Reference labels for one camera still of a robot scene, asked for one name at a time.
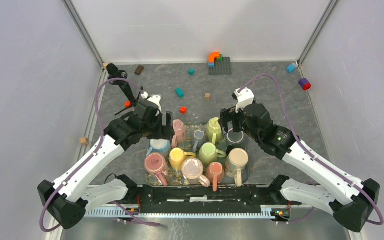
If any brown block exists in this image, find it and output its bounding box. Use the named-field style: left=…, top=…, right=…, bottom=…
left=134, top=65, right=145, bottom=76

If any floral teal tray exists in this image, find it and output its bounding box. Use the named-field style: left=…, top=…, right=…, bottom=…
left=145, top=121, right=251, bottom=187

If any tan cube at left edge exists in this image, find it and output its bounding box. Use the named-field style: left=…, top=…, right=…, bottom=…
left=79, top=137, right=89, bottom=146

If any small teal cube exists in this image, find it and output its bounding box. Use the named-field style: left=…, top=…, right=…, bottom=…
left=188, top=68, right=195, bottom=76

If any dark teal mug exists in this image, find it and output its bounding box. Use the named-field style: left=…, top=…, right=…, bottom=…
left=225, top=128, right=247, bottom=149

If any light blue mug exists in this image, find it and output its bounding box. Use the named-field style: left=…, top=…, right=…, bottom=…
left=146, top=139, right=172, bottom=157

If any grey lego baseplate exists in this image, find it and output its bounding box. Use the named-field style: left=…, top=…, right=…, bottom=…
left=208, top=57, right=232, bottom=75

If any small red block by tripod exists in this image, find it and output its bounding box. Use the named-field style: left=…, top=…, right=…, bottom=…
left=124, top=101, right=131, bottom=108

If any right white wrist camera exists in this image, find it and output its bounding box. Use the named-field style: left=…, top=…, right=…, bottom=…
left=232, top=87, right=255, bottom=113

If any coral mug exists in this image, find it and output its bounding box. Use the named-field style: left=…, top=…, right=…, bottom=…
left=205, top=162, right=225, bottom=192

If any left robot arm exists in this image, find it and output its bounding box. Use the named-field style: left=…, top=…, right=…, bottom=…
left=37, top=95, right=174, bottom=230

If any tan wooden cube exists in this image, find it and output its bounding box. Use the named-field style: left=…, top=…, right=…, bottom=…
left=204, top=93, right=211, bottom=100

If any light pink hexagonal mug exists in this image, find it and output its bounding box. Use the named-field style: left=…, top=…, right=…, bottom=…
left=171, top=119, right=187, bottom=149

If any light blue block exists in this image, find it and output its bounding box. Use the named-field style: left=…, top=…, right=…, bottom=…
left=286, top=62, right=298, bottom=73

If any orange curved block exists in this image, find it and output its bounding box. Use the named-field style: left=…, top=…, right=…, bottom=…
left=208, top=51, right=220, bottom=63

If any cream and green mug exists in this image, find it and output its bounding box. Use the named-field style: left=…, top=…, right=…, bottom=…
left=224, top=148, right=249, bottom=187

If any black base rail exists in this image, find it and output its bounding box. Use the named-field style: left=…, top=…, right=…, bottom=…
left=117, top=174, right=289, bottom=214

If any red-pink mug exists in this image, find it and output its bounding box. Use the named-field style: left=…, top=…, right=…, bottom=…
left=144, top=152, right=169, bottom=187

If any yellow-green hexagonal mug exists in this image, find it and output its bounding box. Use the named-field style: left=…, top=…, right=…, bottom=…
left=206, top=117, right=224, bottom=145

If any purple and red block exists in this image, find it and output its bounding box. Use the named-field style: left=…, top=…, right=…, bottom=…
left=298, top=78, right=312, bottom=91

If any light green mug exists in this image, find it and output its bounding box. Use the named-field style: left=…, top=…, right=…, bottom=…
left=198, top=142, right=227, bottom=167

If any blue-grey square mug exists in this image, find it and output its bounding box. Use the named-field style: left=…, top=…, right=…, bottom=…
left=192, top=130, right=207, bottom=153

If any black microphone tripod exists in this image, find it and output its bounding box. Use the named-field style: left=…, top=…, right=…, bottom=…
left=103, top=63, right=141, bottom=116

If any red cube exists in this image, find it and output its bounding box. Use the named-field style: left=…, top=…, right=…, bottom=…
left=179, top=106, right=188, bottom=115

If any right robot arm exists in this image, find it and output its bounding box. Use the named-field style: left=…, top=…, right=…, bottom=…
left=218, top=103, right=380, bottom=233

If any yellow mug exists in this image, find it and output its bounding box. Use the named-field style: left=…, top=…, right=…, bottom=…
left=169, top=147, right=196, bottom=171

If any teal rectangular block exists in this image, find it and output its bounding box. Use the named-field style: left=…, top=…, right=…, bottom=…
left=175, top=87, right=185, bottom=98

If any pale pink mug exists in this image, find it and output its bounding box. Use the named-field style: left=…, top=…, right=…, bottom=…
left=181, top=157, right=211, bottom=188

